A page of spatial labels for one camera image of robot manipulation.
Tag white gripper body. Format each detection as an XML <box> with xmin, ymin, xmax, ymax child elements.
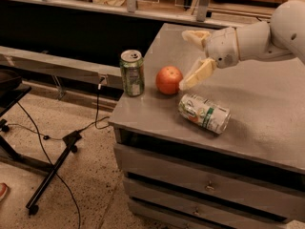
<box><xmin>205</xmin><ymin>28</ymin><xmax>239</xmax><ymax>69</ymax></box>

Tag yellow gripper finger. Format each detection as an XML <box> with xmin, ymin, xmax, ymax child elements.
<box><xmin>182</xmin><ymin>31</ymin><xmax>211</xmax><ymax>51</ymax></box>
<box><xmin>179</xmin><ymin>58</ymin><xmax>217</xmax><ymax>91</ymax></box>

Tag red apple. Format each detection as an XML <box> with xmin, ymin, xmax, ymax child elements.
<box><xmin>155</xmin><ymin>66</ymin><xmax>183</xmax><ymax>94</ymax></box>

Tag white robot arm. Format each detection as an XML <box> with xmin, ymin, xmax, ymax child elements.
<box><xmin>179</xmin><ymin>0</ymin><xmax>305</xmax><ymax>91</ymax></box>

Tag white can lying sideways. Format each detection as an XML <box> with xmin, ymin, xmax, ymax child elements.
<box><xmin>178</xmin><ymin>94</ymin><xmax>231</xmax><ymax>135</ymax></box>

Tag upright green soda can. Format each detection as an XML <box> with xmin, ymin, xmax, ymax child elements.
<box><xmin>120</xmin><ymin>50</ymin><xmax>145</xmax><ymax>96</ymax></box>

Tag grey drawer cabinet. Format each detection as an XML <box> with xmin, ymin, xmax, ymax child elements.
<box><xmin>111</xmin><ymin>24</ymin><xmax>305</xmax><ymax>229</ymax></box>

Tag grey low shelf ledge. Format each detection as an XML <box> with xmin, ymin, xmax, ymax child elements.
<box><xmin>0</xmin><ymin>46</ymin><xmax>123</xmax><ymax>99</ymax></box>

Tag upper shelf with clutter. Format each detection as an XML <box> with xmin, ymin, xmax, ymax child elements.
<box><xmin>5</xmin><ymin>0</ymin><xmax>287</xmax><ymax>28</ymax></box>

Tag red white shoe tip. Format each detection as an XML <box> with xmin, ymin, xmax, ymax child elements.
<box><xmin>0</xmin><ymin>183</ymin><xmax>9</xmax><ymax>201</ymax></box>

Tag black floor cable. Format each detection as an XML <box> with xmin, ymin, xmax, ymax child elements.
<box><xmin>6</xmin><ymin>75</ymin><xmax>112</xmax><ymax>229</ymax></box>

